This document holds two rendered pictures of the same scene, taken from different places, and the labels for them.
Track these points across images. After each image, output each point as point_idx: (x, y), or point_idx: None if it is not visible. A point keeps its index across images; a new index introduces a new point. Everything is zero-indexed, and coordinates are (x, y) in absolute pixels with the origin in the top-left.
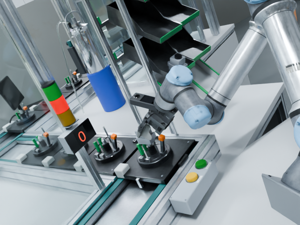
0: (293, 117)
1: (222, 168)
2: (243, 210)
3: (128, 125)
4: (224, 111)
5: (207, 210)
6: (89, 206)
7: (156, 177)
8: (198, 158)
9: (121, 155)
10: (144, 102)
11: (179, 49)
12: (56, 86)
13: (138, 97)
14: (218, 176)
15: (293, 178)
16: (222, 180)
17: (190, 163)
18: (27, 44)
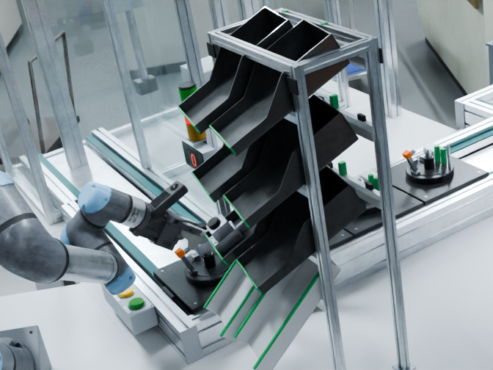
0: None
1: (160, 356)
2: (78, 347)
3: (455, 290)
4: (110, 291)
5: (115, 324)
6: (204, 221)
7: (165, 266)
8: (156, 309)
9: None
10: (158, 195)
11: (288, 243)
12: (182, 95)
13: (169, 188)
14: (150, 348)
15: (0, 338)
16: (140, 349)
17: (154, 298)
18: (185, 34)
